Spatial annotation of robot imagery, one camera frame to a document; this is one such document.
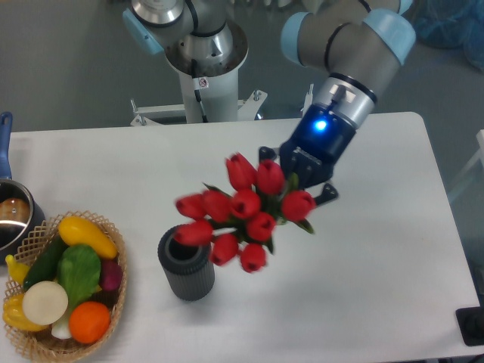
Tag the orange fruit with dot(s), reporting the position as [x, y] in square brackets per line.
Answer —
[89, 322]

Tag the green lettuce leaf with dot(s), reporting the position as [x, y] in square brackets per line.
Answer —
[78, 272]

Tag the white round onion slice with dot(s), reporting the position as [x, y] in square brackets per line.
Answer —
[45, 303]

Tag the yellow squash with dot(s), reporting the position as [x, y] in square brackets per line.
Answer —
[75, 230]

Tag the purple red onion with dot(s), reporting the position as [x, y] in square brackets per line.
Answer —
[111, 275]

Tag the blue plastic bag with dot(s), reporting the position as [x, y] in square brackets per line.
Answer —
[452, 24]

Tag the red tulip bouquet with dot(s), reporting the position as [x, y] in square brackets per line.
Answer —
[241, 225]

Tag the white frame at right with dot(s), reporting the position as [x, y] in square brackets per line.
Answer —
[469, 172]

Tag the blue handled saucepan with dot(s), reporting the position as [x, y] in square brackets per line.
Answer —
[20, 214]

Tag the yellow bell pepper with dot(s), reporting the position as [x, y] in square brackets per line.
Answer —
[14, 316]

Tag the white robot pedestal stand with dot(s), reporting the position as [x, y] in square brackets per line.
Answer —
[208, 74]

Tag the dark grey ribbed vase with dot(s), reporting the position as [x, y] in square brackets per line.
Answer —
[188, 270]

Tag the woven wicker basket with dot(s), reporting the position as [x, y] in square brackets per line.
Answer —
[42, 346]

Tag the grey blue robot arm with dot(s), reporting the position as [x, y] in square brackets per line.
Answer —
[361, 45]

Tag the green cucumber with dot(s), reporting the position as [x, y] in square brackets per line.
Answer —
[45, 266]

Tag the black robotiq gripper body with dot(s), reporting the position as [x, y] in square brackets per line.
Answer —
[315, 146]

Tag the black device at edge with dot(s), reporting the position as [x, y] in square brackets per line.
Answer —
[470, 322]

